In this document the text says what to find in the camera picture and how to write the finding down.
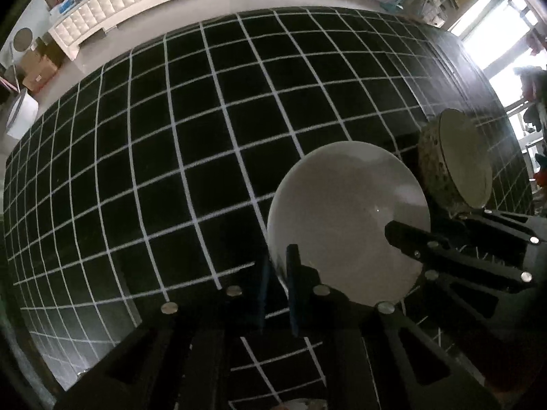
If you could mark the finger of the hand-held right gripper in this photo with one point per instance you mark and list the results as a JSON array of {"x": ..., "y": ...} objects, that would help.
[
  {"x": 513, "y": 228},
  {"x": 453, "y": 260}
]

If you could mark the brown cardboard box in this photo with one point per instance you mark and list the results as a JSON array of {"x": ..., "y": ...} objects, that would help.
[{"x": 38, "y": 70}]

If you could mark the white mop bucket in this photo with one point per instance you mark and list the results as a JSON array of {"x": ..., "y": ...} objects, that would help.
[{"x": 21, "y": 113}]

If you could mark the grey patterned bowl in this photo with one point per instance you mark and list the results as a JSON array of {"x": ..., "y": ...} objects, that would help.
[{"x": 436, "y": 166}]

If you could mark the blue tissue box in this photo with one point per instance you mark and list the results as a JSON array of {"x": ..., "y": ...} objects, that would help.
[{"x": 68, "y": 5}]

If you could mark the glass balcony door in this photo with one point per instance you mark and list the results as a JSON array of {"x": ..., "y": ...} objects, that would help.
[{"x": 495, "y": 25}]

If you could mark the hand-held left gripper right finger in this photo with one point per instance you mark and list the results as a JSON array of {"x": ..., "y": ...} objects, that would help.
[{"x": 295, "y": 303}]

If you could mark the black checkered tablecloth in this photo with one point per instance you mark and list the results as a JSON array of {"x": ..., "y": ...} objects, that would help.
[{"x": 149, "y": 158}]

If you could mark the white floral bowl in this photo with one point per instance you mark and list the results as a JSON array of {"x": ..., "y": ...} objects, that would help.
[{"x": 342, "y": 196}]

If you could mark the round woven wall decoration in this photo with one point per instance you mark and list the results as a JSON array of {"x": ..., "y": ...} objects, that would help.
[{"x": 22, "y": 39}]

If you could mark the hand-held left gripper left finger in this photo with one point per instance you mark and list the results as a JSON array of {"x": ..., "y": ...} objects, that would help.
[{"x": 264, "y": 294}]

